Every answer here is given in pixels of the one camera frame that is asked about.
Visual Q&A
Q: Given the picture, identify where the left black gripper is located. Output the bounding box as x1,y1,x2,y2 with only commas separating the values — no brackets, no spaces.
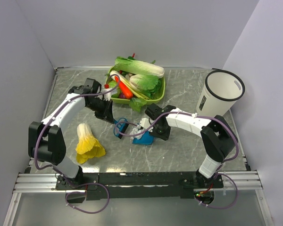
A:
87,97,115,124

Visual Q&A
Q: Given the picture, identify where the blue dustpan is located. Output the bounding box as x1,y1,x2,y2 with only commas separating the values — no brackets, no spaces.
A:
132,131,154,145

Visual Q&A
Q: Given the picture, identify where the blue hand brush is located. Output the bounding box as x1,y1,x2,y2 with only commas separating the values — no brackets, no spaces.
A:
113,117,128,139

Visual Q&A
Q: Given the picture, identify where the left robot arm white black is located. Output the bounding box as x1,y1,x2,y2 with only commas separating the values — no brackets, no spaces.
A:
28,78,115,189

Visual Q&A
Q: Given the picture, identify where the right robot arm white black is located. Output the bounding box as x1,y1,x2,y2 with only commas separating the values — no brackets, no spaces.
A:
140,104,239,188

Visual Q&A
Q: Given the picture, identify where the round green cabbage toy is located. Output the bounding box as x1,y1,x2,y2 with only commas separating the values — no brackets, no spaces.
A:
108,81,122,98

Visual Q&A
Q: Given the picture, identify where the green vegetable tray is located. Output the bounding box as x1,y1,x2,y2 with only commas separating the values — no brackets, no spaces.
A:
108,71,166,105

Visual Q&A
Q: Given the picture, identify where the purple onion toy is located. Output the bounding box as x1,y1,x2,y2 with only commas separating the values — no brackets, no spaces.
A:
118,93,126,99

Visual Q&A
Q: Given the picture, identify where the paper scrap far left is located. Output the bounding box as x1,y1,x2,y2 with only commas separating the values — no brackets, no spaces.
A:
130,127,144,140

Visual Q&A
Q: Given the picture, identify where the orange carrot toy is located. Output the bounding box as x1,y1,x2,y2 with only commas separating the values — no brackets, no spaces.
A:
114,76,133,99

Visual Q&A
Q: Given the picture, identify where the green leafy herb toy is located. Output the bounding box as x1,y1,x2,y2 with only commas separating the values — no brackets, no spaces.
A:
129,97,147,112

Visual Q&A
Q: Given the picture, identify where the white leek toy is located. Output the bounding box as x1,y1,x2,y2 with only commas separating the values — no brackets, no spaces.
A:
109,71,149,100

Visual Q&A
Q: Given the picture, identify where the yellow white cabbage toy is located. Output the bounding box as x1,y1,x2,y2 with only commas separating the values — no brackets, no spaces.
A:
76,123,106,164

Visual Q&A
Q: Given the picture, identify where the short napa cabbage toy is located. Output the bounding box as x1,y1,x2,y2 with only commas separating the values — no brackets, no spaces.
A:
129,74,159,92

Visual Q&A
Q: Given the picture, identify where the long napa cabbage toy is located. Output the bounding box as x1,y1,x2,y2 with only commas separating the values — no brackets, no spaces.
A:
109,56,165,78

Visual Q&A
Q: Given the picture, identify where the white trash bin black rim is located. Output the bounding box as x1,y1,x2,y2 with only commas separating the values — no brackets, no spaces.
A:
196,69,245,117

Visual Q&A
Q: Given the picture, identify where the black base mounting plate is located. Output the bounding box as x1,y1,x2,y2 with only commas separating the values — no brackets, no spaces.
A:
56,171,224,201

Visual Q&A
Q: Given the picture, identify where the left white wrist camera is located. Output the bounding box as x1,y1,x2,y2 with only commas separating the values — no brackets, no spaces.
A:
101,84,112,101

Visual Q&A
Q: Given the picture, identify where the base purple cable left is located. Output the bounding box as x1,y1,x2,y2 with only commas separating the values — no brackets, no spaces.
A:
65,181,111,214

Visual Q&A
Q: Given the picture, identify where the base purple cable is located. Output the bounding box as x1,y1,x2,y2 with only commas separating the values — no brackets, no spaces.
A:
65,181,111,214
194,173,241,210

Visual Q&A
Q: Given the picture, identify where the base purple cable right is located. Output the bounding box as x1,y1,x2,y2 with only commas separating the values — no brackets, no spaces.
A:
194,173,241,210

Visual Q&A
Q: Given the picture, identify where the aluminium rail frame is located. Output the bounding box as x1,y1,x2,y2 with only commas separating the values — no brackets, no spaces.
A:
4,171,274,226

